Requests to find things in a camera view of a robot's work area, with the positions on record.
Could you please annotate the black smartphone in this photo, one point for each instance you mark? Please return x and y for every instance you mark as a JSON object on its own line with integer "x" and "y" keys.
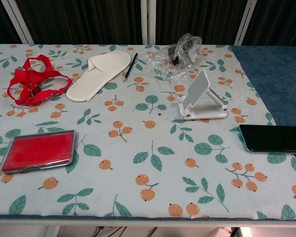
{"x": 273, "y": 139}

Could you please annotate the white folding phone stand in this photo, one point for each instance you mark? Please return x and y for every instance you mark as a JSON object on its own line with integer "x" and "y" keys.
{"x": 199, "y": 98}

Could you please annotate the floral fruit-print tablecloth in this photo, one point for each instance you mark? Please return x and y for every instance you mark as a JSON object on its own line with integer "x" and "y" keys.
{"x": 138, "y": 138}

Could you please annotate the white disposable slipper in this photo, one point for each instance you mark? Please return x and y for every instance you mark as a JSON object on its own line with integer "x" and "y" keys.
{"x": 96, "y": 76}

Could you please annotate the crumpled clear plastic bag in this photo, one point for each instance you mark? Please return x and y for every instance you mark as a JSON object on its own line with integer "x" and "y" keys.
{"x": 185, "y": 51}

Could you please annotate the clear case with red card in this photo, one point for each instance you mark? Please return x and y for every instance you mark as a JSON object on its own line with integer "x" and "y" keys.
{"x": 39, "y": 150}

